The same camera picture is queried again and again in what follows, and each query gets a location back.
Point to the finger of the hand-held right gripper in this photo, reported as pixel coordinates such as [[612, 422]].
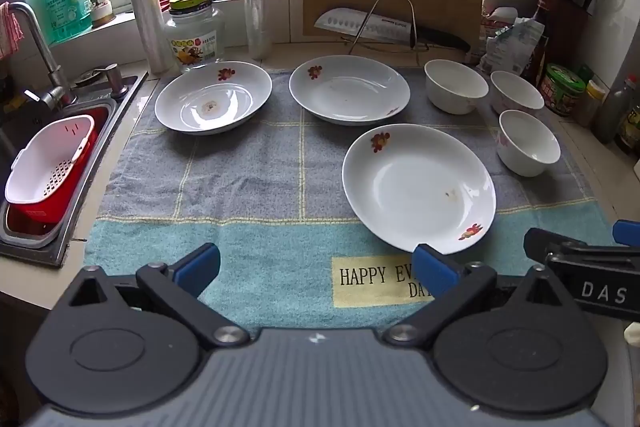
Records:
[[627, 233], [542, 244]]

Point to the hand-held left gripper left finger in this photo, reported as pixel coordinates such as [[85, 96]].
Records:
[[200, 264]]

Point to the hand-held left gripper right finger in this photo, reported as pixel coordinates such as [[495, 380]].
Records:
[[435, 269]]

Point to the white plate with fruit print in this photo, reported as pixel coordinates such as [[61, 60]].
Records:
[[420, 187], [215, 102], [350, 89]]

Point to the white bowl with pink flowers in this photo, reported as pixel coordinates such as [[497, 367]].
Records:
[[455, 84], [530, 144], [517, 92]]

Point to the grey blue checked towel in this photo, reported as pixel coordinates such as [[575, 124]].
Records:
[[225, 177]]

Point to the dark condiment bottle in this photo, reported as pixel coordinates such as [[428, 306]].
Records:
[[631, 127]]

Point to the grey bottle red cap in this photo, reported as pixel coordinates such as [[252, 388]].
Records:
[[612, 112]]

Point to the small yellow cap bottle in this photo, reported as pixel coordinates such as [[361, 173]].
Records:
[[592, 104]]

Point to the green lid sauce jar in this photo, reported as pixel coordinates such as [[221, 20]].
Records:
[[560, 92]]

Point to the red plastic basin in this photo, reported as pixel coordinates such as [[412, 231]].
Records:
[[75, 172]]

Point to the steel sink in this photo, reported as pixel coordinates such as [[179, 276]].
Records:
[[107, 117]]

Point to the dark sauce bottle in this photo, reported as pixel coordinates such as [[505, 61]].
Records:
[[540, 57]]

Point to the white colander basket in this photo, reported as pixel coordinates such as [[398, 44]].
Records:
[[45, 157]]

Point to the white printed food bag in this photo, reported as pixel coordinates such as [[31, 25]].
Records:
[[510, 47]]

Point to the metal sink soap dispenser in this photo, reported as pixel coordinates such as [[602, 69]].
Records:
[[114, 79]]

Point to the dark knife block with knives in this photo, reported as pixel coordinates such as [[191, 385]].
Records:
[[565, 17]]

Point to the glass jar green lid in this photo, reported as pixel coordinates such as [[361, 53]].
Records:
[[195, 37]]

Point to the red white food bag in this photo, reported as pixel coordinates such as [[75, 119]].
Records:
[[500, 19]]

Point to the metal faucet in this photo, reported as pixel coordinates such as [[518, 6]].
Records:
[[42, 52]]

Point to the small potted plant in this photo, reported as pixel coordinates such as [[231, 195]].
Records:
[[102, 12]]

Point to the pink cloth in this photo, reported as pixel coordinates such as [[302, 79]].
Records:
[[10, 32]]

